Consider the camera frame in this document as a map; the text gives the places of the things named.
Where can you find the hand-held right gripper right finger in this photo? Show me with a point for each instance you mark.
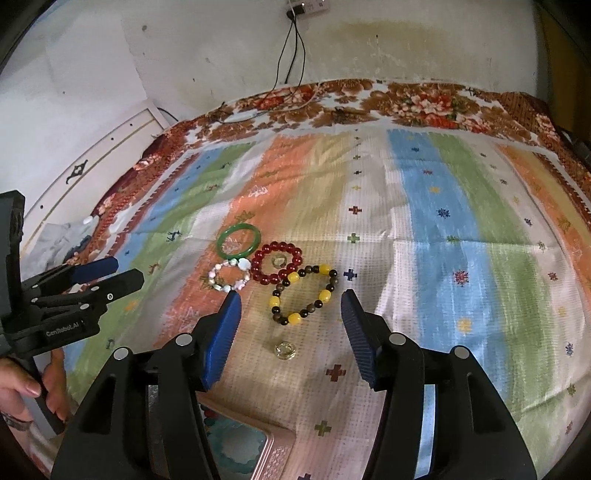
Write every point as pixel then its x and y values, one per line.
pixel 355 323

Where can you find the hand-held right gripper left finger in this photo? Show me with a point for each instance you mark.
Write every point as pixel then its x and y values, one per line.
pixel 226 327

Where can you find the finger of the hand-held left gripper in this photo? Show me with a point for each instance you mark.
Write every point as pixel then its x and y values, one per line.
pixel 124 280
pixel 94 269

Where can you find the green jade bangle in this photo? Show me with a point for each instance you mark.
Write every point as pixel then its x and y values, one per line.
pixel 222 249

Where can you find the rose gold tin box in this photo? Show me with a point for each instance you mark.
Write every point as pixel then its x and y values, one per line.
pixel 277 457

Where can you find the person's left hand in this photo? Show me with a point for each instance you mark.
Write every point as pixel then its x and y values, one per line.
pixel 14 387

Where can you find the grey cloth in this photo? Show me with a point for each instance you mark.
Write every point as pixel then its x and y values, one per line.
pixel 51 240

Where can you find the small white object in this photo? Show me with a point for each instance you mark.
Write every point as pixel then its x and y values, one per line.
pixel 90 221

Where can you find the white headboard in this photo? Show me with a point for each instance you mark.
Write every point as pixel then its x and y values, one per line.
pixel 92 161

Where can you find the striped colourful blanket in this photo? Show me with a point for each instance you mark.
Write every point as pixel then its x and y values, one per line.
pixel 415 230

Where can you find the white power strip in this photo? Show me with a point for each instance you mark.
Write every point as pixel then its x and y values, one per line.
pixel 316 6

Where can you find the mustard hanging garment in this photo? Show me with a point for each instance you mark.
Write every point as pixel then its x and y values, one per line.
pixel 563 55

